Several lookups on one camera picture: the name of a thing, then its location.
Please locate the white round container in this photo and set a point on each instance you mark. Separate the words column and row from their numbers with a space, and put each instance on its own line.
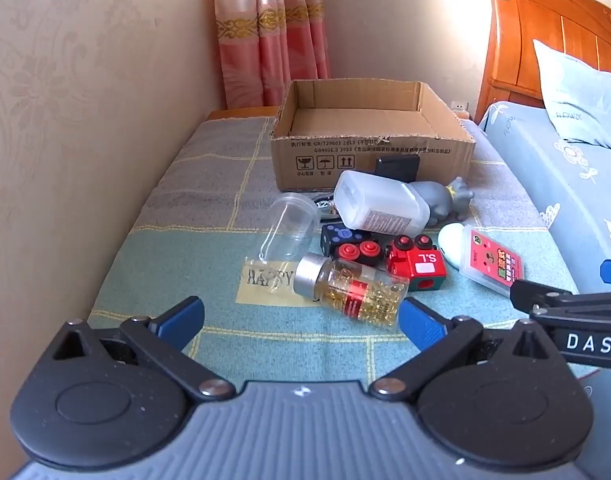
column 450, row 245

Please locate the white wall socket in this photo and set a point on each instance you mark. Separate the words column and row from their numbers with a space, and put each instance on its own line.
column 459, row 105

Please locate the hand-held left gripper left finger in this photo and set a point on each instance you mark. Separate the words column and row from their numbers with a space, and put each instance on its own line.
column 180, row 317

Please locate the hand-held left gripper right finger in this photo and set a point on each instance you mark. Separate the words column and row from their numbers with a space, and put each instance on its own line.
column 420, row 325

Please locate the light blue pillow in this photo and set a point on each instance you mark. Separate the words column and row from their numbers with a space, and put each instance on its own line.
column 585, row 95

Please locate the pink patterned curtain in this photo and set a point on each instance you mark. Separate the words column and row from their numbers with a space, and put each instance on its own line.
column 265, row 35

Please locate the blue floral bed sheet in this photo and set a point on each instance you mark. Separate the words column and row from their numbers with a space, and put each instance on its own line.
column 550, row 175

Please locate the black rectangular device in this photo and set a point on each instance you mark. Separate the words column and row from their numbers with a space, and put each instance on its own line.
column 396, row 167

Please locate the black tape measure tool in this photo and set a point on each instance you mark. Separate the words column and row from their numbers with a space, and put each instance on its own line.
column 326, row 207

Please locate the translucent white plastic bottle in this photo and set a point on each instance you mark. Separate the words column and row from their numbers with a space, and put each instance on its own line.
column 375, row 200

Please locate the red toy train block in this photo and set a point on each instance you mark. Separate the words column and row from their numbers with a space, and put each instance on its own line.
column 420, row 265

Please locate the brown cardboard box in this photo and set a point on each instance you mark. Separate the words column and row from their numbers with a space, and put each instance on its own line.
column 355, row 120

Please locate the wooden bed headboard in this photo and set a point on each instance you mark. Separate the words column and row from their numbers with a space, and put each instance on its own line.
column 525, row 20

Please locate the black toy train block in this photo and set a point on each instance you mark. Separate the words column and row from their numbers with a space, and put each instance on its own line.
column 353, row 250

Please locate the clear case with red label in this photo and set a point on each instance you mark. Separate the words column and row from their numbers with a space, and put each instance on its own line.
column 493, row 262

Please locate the grey animal figurine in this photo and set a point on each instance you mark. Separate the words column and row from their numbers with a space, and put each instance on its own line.
column 443, row 200

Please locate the clear plastic jar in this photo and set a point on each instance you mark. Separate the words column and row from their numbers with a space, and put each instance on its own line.
column 290, row 225

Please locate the yellow paper card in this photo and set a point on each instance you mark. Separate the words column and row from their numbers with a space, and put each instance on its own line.
column 265, row 282

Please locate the glass bottle of gold capsules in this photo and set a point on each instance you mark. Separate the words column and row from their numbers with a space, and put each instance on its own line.
column 355, row 290

